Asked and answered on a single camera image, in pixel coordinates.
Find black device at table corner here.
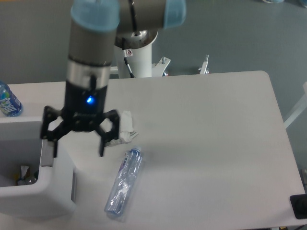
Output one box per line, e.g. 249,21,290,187
290,194,307,219

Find empty clear plastic bottle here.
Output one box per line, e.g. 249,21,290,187
104,146,142,218

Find trash inside can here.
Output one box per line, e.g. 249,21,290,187
14,165,39,186

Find crumpled white paper wrapper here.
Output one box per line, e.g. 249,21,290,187
107,111,139,147

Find grey trash can push button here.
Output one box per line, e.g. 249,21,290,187
40,140,55,167

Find white frame leg at right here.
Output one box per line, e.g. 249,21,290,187
284,82,307,129

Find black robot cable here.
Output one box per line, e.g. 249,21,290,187
121,37,135,79

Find white base bracket frame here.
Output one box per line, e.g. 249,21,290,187
110,57,171,79

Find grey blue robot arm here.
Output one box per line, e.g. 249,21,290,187
40,0,187,158

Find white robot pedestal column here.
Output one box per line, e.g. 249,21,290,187
114,29,158,79

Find blue labelled drink bottle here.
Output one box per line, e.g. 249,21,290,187
0,81,23,117

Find white trash can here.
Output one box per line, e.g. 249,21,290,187
0,116,76,218

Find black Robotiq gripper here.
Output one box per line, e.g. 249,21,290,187
39,81,120,159

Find white clamp bracket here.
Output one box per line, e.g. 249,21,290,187
199,55,210,74

